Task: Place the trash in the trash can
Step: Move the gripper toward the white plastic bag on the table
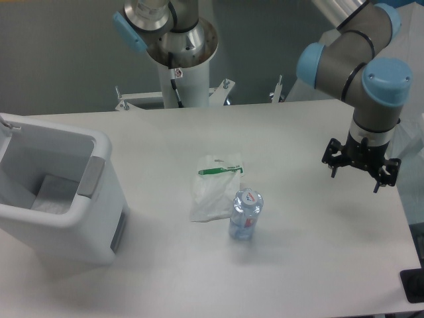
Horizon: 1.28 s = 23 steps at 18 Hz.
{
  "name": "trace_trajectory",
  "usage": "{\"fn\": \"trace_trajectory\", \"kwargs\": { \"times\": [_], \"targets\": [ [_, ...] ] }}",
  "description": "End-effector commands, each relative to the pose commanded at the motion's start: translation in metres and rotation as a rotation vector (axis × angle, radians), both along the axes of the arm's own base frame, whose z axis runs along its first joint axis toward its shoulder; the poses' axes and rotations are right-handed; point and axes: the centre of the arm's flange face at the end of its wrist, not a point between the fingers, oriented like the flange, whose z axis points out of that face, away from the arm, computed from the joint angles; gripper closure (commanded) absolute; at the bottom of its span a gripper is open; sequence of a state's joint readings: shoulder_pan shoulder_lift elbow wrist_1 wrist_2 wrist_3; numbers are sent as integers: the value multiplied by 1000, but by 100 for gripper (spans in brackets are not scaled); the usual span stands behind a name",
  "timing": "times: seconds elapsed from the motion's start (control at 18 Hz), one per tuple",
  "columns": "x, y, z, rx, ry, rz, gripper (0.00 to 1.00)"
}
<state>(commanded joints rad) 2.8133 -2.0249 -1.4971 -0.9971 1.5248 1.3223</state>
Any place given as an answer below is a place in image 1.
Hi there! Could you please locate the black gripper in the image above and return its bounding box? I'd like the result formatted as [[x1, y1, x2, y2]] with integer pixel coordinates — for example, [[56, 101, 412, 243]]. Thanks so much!
[[321, 133, 401, 193]]

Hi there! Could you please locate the black cable on pedestal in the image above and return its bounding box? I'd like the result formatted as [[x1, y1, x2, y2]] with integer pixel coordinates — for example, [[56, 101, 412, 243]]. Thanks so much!
[[166, 52, 185, 109]]

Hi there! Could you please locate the white umbrella with text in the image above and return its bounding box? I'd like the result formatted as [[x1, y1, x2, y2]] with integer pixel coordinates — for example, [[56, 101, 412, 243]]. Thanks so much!
[[296, 1, 413, 146]]

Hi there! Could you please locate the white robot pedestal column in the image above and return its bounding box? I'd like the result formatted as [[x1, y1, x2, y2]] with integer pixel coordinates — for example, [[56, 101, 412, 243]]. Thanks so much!
[[144, 19, 220, 109]]

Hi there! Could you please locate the white metal base frame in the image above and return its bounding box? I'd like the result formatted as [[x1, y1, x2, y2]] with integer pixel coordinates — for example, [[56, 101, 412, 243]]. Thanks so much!
[[114, 74, 285, 111]]

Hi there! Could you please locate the white green plastic bag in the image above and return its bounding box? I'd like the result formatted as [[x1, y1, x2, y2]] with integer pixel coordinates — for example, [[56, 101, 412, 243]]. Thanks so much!
[[189, 152, 244, 223]]

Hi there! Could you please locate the black device at table edge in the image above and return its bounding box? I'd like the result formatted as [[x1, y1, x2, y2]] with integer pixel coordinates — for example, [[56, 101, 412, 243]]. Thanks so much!
[[399, 268, 423, 303]]

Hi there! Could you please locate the white trash can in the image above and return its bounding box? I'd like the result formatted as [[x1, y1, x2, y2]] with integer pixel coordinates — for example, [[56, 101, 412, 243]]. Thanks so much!
[[1, 113, 129, 265]]

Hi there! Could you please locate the clear plastic water bottle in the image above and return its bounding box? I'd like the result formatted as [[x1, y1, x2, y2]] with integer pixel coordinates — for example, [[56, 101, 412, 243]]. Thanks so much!
[[229, 188, 264, 240]]

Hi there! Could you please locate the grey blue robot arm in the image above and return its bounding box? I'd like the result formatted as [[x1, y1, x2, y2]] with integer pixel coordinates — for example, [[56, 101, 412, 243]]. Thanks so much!
[[112, 1, 413, 187]]

